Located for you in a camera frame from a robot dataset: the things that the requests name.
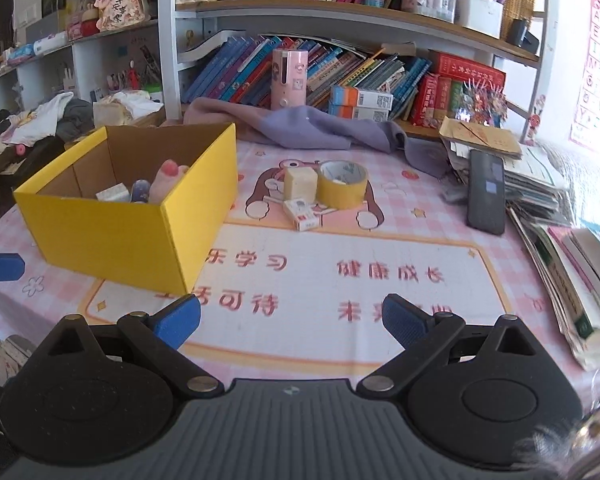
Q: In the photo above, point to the orange blue white box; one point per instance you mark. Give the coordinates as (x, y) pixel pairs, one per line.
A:
(354, 103)

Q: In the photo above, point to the pink floral doll figure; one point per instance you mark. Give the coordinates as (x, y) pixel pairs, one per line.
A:
(118, 14)

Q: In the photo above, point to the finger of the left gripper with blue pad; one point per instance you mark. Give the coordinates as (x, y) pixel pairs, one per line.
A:
(11, 267)

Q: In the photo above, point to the white pen holder box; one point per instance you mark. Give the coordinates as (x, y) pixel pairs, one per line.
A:
(483, 16)

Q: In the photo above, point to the cream cube eraser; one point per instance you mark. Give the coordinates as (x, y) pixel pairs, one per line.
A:
(300, 183)

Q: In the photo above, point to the alphabet wall poster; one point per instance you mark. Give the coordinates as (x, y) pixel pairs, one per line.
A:
(585, 129)

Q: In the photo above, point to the blue white spray bottle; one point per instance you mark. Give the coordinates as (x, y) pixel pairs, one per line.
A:
(140, 191)

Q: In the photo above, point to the white staples box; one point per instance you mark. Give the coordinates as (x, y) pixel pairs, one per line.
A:
(301, 215)

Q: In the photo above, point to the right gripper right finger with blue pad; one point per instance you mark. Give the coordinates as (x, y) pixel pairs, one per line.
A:
(426, 340)

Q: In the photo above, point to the purple cloth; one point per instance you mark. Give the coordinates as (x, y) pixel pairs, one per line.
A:
(306, 128)

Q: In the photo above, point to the yellow cardboard box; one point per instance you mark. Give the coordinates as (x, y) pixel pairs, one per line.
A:
(160, 247)

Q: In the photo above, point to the stack of books and papers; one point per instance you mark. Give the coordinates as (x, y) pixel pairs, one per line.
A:
(567, 255)

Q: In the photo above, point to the white wall charger plug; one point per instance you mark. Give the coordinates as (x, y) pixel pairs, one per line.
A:
(117, 194)

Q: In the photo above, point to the pink cylindrical device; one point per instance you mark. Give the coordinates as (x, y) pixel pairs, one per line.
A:
(289, 75)

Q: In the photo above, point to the pink checkered tablecloth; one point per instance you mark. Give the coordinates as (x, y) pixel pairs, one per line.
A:
(278, 303)

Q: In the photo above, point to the black smartphone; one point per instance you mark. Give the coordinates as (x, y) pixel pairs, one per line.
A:
(486, 193)

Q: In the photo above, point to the pink plush pig toy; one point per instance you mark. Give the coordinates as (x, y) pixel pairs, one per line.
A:
(166, 179)

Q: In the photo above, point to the pile of clothes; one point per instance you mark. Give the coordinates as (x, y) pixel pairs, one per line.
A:
(33, 138)

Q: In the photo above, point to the tissue box with cloth cover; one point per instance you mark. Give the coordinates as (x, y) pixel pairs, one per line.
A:
(124, 107)

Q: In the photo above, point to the yellow tape roll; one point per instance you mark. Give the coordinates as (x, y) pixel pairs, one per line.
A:
(340, 184)

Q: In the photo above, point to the brown envelope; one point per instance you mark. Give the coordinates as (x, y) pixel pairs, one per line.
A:
(490, 139)

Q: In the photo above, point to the white bookshelf frame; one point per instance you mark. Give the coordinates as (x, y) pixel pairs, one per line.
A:
(365, 27)

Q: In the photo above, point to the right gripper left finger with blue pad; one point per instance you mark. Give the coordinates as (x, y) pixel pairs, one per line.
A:
(155, 340)

